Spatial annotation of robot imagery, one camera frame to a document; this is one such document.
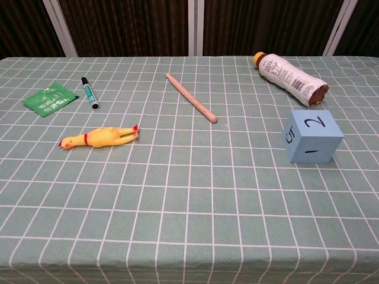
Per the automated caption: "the blue numbered foam cube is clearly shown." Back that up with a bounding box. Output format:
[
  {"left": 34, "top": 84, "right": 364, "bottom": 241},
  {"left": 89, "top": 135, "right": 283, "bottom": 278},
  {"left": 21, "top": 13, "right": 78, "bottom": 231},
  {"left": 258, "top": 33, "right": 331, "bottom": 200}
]
[{"left": 282, "top": 109, "right": 345, "bottom": 164}]

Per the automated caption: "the wooden drumstick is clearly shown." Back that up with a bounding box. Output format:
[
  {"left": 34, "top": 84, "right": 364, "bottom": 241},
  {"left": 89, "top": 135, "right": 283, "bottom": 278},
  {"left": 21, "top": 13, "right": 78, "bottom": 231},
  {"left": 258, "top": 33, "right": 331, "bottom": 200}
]
[{"left": 165, "top": 72, "right": 219, "bottom": 124}]

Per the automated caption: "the green checkered tablecloth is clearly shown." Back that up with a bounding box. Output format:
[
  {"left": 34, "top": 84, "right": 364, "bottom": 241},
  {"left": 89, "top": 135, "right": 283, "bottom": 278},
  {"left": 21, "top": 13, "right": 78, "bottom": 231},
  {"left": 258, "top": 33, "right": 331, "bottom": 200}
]
[{"left": 0, "top": 55, "right": 379, "bottom": 284}]

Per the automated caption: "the yellow rubber chicken toy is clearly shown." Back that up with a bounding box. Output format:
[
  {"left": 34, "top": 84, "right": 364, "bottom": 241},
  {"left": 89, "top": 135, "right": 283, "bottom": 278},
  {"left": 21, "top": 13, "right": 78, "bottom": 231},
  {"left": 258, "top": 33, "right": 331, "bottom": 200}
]
[{"left": 58, "top": 124, "right": 140, "bottom": 151}]

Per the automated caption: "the green black marker pen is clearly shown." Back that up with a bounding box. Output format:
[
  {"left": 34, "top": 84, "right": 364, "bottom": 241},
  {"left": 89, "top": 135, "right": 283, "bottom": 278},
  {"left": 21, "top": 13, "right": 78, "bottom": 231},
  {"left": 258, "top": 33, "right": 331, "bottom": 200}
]
[{"left": 81, "top": 76, "right": 101, "bottom": 111}]

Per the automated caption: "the white label bottle yellow cap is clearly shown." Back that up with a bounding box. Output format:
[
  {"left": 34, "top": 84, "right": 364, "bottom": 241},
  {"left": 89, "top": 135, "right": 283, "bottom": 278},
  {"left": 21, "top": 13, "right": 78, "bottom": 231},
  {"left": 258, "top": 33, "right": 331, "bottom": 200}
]
[{"left": 252, "top": 51, "right": 330, "bottom": 108}]

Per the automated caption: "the green foil sachet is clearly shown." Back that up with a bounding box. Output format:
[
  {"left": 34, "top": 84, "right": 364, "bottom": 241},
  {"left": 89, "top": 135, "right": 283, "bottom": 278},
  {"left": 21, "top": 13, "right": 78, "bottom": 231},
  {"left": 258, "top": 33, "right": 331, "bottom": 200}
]
[{"left": 22, "top": 82, "right": 81, "bottom": 118}]

